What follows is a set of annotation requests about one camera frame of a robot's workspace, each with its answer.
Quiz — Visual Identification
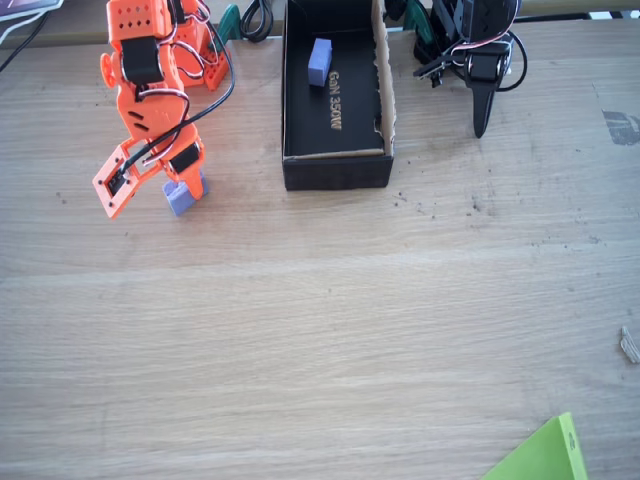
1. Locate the chunky purple foam block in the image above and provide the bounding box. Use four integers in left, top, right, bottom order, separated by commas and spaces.
162, 168, 210, 218

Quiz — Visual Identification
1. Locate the black cardboard box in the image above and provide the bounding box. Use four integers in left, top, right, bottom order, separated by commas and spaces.
281, 0, 396, 192

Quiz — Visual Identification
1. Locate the flat purple foam block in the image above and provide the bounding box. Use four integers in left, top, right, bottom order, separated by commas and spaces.
308, 37, 335, 89

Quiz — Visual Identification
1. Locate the green table clamp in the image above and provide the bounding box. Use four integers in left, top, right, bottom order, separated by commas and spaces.
402, 0, 437, 49
219, 3, 242, 40

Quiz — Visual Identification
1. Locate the white edged printed sheet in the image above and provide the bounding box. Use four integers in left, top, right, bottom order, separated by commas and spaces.
0, 0, 65, 22

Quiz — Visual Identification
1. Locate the lime green sheet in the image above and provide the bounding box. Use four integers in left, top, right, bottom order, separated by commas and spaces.
481, 411, 589, 480

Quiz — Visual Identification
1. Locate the red white black servo wire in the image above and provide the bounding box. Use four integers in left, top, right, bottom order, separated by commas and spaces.
439, 29, 516, 76
134, 0, 211, 166

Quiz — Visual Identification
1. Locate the black looped cable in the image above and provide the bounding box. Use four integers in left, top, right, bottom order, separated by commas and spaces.
494, 32, 529, 92

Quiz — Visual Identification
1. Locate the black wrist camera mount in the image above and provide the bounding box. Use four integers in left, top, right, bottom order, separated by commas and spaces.
412, 52, 447, 87

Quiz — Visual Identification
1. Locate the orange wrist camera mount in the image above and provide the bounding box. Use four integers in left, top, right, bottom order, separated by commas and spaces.
92, 141, 154, 221

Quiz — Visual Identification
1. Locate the black camera cable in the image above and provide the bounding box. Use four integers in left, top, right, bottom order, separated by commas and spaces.
124, 14, 236, 171

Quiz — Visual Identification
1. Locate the black coiled cable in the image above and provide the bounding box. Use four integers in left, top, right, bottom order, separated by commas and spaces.
240, 0, 275, 44

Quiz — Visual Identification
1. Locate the thin black cable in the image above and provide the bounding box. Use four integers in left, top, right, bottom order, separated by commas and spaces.
0, 12, 49, 72

